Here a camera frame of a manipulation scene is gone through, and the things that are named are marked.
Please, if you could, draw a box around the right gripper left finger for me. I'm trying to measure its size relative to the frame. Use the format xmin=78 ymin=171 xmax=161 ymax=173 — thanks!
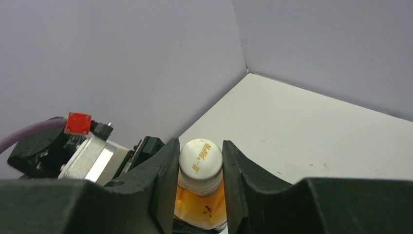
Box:
xmin=0 ymin=138 xmax=180 ymax=234

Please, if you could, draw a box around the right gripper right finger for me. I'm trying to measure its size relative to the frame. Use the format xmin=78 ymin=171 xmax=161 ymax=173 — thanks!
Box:
xmin=223 ymin=140 xmax=413 ymax=234

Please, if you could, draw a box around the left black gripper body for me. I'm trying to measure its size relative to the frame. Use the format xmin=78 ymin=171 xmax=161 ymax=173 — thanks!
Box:
xmin=113 ymin=136 xmax=165 ymax=179

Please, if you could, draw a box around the orange blue label bottle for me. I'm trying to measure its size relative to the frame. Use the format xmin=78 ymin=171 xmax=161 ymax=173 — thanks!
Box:
xmin=174 ymin=168 xmax=227 ymax=233

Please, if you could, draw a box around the white bottle cap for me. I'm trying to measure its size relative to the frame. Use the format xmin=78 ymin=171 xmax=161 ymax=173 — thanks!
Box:
xmin=179 ymin=138 xmax=223 ymax=188

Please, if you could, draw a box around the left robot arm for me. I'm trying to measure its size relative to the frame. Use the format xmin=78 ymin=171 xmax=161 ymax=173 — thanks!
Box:
xmin=0 ymin=112 xmax=164 ymax=185

